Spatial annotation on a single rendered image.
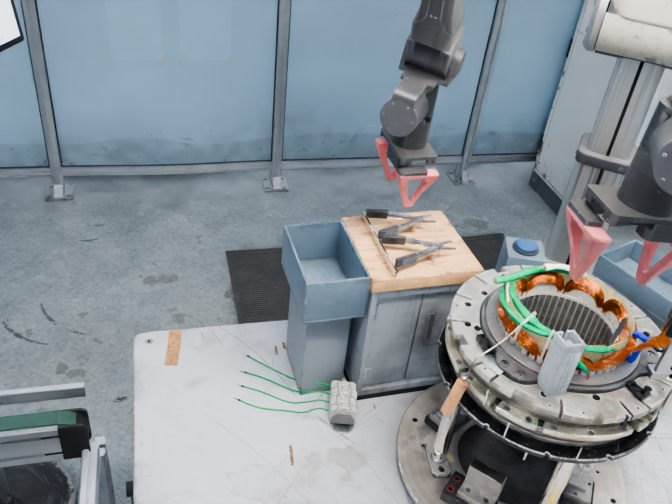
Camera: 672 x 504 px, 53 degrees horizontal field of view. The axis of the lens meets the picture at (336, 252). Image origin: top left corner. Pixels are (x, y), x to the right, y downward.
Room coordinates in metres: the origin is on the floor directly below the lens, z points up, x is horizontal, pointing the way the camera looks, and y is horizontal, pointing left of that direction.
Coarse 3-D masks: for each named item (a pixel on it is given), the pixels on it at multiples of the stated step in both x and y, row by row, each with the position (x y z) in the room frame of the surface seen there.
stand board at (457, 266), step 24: (360, 216) 1.04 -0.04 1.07; (432, 216) 1.07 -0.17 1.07; (360, 240) 0.97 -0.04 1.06; (432, 240) 0.99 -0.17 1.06; (456, 240) 1.00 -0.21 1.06; (384, 264) 0.90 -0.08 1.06; (432, 264) 0.92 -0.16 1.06; (456, 264) 0.93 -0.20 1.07; (384, 288) 0.86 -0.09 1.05; (408, 288) 0.88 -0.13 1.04
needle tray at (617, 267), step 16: (608, 256) 1.03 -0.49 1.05; (624, 256) 1.06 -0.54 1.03; (656, 256) 1.04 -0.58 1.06; (592, 272) 1.01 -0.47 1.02; (608, 272) 0.99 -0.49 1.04; (624, 272) 0.97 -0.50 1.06; (624, 288) 0.96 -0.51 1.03; (640, 288) 0.94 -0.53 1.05; (656, 288) 0.99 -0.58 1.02; (640, 304) 0.93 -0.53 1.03; (656, 304) 0.91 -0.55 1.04; (656, 320) 0.92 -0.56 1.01
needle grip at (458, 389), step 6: (456, 384) 0.66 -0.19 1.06; (462, 384) 0.66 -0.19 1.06; (456, 390) 0.65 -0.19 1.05; (462, 390) 0.65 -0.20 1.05; (450, 396) 0.66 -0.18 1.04; (456, 396) 0.65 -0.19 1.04; (444, 402) 0.66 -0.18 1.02; (450, 402) 0.65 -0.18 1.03; (456, 402) 0.65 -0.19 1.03; (444, 408) 0.65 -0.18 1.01; (450, 408) 0.65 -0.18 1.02; (444, 414) 0.65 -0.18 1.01; (450, 414) 0.65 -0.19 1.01
